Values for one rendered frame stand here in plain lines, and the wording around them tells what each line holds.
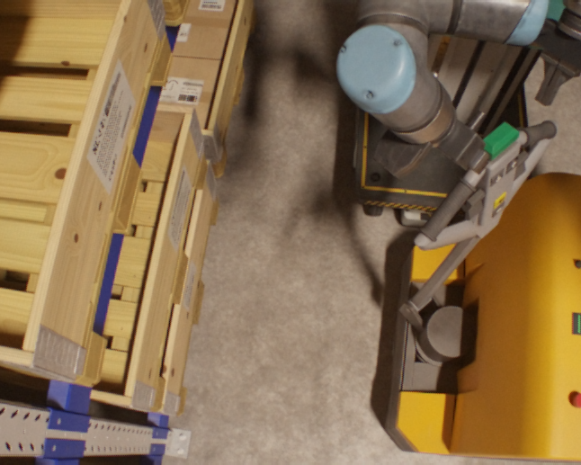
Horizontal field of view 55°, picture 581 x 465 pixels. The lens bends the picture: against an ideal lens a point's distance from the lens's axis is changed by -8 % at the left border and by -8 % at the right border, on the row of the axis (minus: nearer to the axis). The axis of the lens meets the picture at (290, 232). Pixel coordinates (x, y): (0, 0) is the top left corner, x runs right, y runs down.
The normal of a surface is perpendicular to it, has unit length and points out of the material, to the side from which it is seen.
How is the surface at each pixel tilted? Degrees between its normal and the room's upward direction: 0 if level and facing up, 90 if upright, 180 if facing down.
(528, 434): 68
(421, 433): 22
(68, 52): 0
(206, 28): 0
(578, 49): 62
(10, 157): 0
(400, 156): 33
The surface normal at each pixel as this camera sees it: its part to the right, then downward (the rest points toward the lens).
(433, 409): -0.37, -0.37
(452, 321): 0.00, -0.34
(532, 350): -0.92, -0.25
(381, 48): -0.54, -0.08
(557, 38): -0.76, 0.25
